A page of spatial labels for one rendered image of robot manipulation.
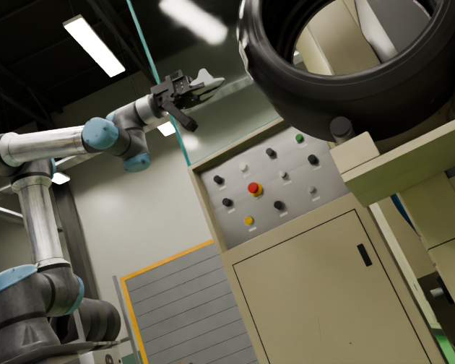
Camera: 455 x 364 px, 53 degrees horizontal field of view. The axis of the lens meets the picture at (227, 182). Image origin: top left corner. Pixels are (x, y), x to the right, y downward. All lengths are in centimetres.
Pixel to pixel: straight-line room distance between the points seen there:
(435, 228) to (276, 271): 57
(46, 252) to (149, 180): 1018
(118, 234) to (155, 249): 105
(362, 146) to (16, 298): 88
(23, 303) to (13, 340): 9
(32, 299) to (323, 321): 89
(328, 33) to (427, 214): 62
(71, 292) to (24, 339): 21
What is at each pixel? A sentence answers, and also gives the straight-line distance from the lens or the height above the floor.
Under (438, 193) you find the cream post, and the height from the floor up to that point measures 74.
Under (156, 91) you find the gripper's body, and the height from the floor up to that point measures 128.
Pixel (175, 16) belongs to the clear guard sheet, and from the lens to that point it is 214.
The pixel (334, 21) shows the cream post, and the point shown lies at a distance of 153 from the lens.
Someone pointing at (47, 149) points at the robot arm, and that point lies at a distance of 128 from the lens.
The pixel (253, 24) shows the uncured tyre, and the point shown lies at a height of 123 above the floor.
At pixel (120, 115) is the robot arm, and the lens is 133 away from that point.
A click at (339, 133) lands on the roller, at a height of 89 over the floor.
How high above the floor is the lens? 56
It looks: 20 degrees up
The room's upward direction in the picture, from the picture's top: 22 degrees counter-clockwise
